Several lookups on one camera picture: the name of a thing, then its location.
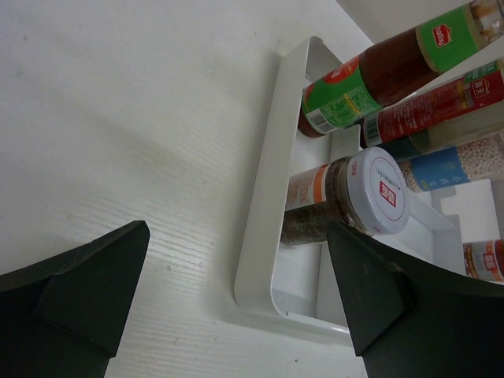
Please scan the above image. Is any tall dark soy sauce bottle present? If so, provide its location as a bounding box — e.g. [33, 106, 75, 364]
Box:
[360, 58, 503, 161]

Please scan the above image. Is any green label chili sauce bottle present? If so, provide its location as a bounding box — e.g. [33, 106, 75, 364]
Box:
[298, 1, 503, 138]

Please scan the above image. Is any dark spice jar white lid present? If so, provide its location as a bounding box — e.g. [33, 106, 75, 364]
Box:
[280, 146, 412, 247]

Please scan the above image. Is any white divided tray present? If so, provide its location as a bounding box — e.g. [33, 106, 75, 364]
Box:
[234, 35, 500, 345]

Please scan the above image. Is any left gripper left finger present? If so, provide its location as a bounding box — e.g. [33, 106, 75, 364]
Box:
[1, 220, 150, 377]

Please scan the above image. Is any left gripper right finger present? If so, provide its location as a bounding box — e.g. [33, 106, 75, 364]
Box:
[327, 222, 503, 377]

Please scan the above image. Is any light spice jar white lid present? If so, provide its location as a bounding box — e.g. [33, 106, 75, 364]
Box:
[463, 239, 503, 284]

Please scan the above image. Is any blue label white canister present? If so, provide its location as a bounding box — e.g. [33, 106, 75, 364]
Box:
[398, 133, 503, 193]

